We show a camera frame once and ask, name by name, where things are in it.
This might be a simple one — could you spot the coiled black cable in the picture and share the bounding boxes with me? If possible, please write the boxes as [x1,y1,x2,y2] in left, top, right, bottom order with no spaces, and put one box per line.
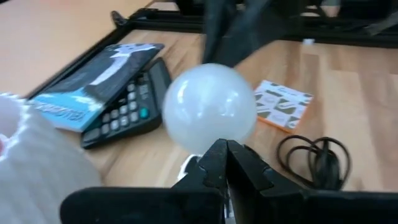
[275,135,352,191]

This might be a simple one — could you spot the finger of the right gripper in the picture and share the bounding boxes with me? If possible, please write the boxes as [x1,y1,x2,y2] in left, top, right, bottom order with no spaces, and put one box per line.
[217,0,290,68]
[202,0,233,64]

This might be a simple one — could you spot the beige desk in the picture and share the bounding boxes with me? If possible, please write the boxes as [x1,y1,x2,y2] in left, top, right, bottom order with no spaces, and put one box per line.
[0,0,155,98]

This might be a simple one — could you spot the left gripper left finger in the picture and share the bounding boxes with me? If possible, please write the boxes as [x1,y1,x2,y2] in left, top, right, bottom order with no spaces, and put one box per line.
[60,139,229,224]

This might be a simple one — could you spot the black metal table frame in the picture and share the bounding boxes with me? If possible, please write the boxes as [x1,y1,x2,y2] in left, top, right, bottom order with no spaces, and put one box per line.
[26,0,398,100]

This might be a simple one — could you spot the white ribbed pen pot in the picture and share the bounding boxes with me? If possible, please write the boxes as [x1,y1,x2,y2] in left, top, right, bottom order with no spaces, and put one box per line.
[0,92,102,224]

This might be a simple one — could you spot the patterned card pack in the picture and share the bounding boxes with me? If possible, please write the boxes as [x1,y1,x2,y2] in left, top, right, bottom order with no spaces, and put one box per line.
[253,80,314,134]

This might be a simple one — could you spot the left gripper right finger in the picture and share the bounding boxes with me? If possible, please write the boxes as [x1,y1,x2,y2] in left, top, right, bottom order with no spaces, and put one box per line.
[228,140,398,224]

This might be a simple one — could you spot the black desk calculator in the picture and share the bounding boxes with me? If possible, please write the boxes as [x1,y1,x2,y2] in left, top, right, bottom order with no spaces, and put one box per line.
[80,57,172,149]

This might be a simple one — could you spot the blue and black book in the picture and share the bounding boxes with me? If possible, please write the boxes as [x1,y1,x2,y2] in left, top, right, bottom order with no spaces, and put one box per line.
[29,42,165,133]

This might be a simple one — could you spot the white round lightbulb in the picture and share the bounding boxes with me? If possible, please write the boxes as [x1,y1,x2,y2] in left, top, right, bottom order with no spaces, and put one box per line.
[162,63,258,184]

